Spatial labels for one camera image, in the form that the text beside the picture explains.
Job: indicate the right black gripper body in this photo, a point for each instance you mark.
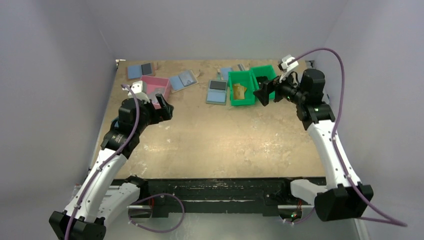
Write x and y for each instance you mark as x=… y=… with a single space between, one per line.
x=271 y=88

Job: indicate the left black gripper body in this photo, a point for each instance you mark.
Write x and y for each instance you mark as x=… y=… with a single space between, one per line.
x=150 y=115

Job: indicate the dark grey credit card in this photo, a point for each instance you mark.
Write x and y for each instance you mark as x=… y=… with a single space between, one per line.
x=260 y=80

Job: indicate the orange and white credit card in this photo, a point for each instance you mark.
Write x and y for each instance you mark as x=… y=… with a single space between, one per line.
x=239 y=91

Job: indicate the green card holder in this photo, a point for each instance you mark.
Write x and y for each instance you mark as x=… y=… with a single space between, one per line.
x=217 y=90

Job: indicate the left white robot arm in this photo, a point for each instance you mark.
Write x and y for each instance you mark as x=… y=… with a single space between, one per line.
x=102 y=172

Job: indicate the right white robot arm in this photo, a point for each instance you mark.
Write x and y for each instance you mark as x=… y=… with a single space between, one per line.
x=344 y=196

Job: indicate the cards in pink box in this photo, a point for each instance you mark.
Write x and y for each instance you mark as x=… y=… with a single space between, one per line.
x=156 y=91

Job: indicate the blue card behind bin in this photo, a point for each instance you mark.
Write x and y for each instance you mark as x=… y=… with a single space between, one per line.
x=224 y=71

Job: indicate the left green bin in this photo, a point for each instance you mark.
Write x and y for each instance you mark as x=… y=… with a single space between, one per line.
x=245 y=79

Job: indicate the pink open box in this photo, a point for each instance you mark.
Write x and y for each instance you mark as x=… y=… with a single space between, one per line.
x=157 y=85

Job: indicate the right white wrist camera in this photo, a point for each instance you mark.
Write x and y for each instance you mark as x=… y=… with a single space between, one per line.
x=287 y=65

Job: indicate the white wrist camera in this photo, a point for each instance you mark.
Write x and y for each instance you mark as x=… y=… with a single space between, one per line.
x=287 y=65
x=139 y=88

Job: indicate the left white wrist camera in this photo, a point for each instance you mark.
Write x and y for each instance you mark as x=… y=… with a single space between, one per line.
x=139 y=88

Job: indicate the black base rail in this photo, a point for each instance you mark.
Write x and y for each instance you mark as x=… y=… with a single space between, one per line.
x=265 y=196

